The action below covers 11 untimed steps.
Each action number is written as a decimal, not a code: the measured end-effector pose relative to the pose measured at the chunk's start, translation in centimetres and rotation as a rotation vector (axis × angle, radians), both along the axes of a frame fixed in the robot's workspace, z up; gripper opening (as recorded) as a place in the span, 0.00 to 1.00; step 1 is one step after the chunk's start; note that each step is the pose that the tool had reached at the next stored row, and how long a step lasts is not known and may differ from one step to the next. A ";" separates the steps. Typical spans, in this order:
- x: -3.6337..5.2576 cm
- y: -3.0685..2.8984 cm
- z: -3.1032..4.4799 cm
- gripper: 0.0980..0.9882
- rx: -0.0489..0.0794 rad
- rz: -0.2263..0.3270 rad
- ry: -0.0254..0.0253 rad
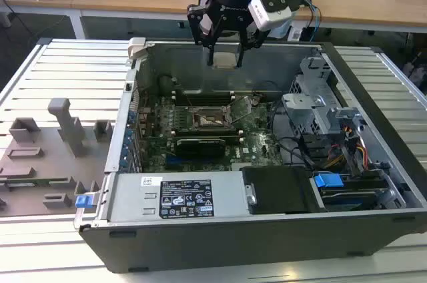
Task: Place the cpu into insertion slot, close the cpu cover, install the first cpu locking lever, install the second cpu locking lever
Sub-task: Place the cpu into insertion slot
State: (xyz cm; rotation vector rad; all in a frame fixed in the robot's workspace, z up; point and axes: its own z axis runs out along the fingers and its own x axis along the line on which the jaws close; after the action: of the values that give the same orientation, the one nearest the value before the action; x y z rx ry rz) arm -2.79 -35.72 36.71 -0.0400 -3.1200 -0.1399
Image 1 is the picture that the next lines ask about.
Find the metal drive cage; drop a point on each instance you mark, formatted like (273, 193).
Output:
(300, 109)

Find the light grey case latch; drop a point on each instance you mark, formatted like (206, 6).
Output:
(136, 47)

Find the blue disk carrier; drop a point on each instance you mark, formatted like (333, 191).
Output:
(328, 179)

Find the silver CPU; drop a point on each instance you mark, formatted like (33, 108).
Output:
(227, 59)

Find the dark grey PC case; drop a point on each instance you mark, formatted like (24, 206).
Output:
(200, 246)

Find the grey parts rack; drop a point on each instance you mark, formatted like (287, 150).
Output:
(43, 169)

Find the pale blue teach pendant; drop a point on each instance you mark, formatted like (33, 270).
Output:
(280, 31)

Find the black coin cell holder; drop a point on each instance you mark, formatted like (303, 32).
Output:
(258, 97)

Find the metal locking lever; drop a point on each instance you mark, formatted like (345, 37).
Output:
(190, 101)

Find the blue case latch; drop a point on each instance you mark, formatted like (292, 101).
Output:
(82, 202)

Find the CPU socket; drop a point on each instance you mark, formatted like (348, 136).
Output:
(207, 119)

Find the green motherboard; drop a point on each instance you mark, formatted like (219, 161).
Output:
(253, 149)

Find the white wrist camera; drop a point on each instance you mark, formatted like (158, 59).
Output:
(267, 16)

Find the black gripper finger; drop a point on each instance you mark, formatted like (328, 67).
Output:
(193, 26)
(250, 41)

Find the grey power supply unit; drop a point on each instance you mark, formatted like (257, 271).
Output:
(133, 199)

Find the black graphics card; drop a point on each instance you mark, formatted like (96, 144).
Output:
(200, 147)

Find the green RAM stick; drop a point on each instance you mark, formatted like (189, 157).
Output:
(43, 182)

